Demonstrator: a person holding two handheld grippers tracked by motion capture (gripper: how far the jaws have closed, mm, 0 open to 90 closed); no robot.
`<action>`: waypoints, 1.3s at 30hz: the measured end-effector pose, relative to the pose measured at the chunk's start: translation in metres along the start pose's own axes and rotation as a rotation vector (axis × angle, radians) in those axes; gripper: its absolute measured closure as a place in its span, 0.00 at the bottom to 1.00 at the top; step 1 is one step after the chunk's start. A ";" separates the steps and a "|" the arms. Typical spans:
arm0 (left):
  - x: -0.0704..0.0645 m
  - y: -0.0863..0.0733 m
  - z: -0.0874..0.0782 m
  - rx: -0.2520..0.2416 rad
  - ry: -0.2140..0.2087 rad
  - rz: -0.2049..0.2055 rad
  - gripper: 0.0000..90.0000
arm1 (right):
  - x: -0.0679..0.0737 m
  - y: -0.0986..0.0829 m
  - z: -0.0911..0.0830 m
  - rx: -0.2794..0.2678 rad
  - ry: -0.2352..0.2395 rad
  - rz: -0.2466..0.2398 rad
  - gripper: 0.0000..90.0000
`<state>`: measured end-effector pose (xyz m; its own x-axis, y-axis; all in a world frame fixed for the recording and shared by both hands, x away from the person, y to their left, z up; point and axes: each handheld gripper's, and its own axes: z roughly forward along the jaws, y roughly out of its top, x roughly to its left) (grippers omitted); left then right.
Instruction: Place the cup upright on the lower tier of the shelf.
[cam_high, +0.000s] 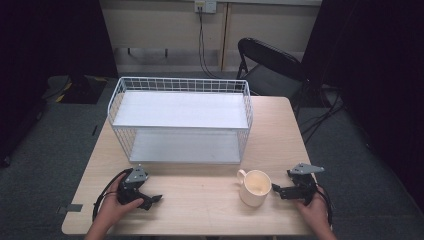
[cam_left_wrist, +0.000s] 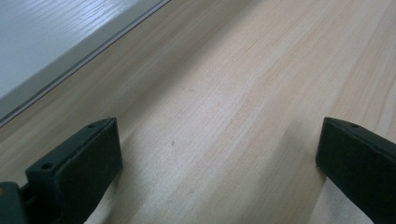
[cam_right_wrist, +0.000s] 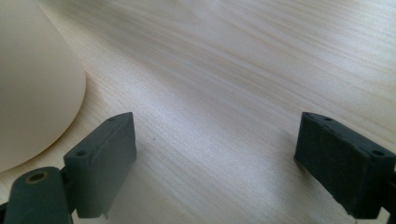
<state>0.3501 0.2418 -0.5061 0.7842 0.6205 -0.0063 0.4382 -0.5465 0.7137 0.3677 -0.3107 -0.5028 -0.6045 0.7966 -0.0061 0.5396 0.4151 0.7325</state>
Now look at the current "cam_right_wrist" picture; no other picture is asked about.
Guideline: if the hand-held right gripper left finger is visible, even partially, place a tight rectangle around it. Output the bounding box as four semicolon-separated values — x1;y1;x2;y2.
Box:
63;111;137;219

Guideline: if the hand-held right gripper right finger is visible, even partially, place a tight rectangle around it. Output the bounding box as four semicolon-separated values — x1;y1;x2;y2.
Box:
293;111;396;220

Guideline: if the cream rounded bowl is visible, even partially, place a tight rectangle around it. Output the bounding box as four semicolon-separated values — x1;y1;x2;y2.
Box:
0;0;87;173

